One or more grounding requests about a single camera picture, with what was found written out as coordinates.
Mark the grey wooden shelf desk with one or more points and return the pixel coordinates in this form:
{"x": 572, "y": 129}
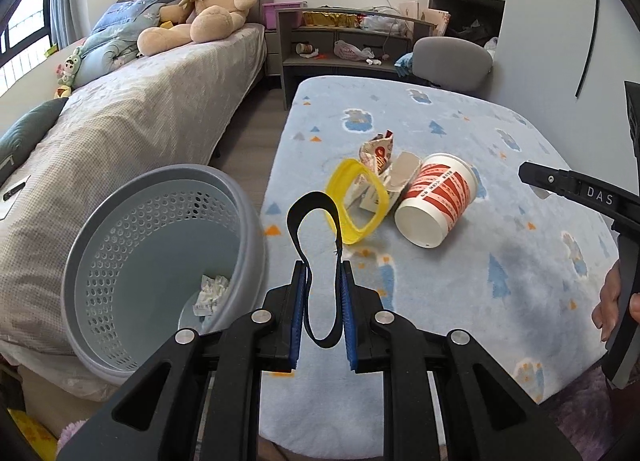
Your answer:
{"x": 307, "y": 50}

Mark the black marker pen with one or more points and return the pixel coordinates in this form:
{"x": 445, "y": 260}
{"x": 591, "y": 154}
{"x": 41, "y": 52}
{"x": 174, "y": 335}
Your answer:
{"x": 13, "y": 190}

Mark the red white paper cup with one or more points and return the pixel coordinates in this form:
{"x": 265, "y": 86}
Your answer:
{"x": 444, "y": 187}

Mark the grey perforated trash bin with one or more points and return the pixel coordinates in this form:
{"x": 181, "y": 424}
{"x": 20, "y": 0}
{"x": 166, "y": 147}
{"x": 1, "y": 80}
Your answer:
{"x": 135, "y": 268}

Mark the grey bed with checked sheet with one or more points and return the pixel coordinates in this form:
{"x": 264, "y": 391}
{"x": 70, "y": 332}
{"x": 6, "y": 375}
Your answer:
{"x": 168, "y": 109}

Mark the white tissue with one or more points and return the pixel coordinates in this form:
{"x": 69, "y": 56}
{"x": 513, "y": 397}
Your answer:
{"x": 211, "y": 291}

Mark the white paper notebook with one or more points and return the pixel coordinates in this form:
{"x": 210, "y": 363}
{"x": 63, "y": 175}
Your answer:
{"x": 5, "y": 206}

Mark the green white medicine box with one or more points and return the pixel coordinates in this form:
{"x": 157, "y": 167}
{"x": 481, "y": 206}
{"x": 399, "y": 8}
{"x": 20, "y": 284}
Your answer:
{"x": 362, "y": 193}

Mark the light blue patterned blanket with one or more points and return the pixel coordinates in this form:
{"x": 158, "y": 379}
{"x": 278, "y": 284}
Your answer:
{"x": 471, "y": 280}

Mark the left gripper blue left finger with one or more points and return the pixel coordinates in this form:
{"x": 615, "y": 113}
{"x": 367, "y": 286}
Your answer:
{"x": 301, "y": 283}

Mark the purple fuzzy rug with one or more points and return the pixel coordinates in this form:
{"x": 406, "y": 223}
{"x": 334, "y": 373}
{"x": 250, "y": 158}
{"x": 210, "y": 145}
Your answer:
{"x": 591, "y": 414}

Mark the pink plastic bag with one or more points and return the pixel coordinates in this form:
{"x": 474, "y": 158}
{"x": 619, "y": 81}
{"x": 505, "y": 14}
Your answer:
{"x": 350, "y": 52}

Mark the small green plush doll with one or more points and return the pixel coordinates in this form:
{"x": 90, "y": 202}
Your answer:
{"x": 66, "y": 73}

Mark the dark green pillow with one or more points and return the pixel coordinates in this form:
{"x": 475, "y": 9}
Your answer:
{"x": 22, "y": 137}

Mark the right hand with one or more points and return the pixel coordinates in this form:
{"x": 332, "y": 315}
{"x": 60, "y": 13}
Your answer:
{"x": 606, "y": 313}

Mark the window with black frame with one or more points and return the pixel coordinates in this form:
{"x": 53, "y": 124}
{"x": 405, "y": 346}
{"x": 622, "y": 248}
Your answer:
{"x": 25, "y": 41}

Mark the red white snack bag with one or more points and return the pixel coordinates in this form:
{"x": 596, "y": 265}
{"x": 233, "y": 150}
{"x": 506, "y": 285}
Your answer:
{"x": 376, "y": 153}

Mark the light blue folded quilt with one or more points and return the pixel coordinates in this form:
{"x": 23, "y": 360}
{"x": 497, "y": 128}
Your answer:
{"x": 113, "y": 41}

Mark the grey office chair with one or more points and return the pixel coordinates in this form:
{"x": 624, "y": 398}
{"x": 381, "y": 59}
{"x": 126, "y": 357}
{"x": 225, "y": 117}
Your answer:
{"x": 451, "y": 63}

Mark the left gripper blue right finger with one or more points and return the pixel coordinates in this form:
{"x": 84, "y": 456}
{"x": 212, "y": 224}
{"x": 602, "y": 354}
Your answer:
{"x": 349, "y": 320}

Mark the large beige teddy bear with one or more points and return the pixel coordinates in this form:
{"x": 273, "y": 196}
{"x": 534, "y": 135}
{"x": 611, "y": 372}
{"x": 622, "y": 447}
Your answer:
{"x": 194, "y": 21}

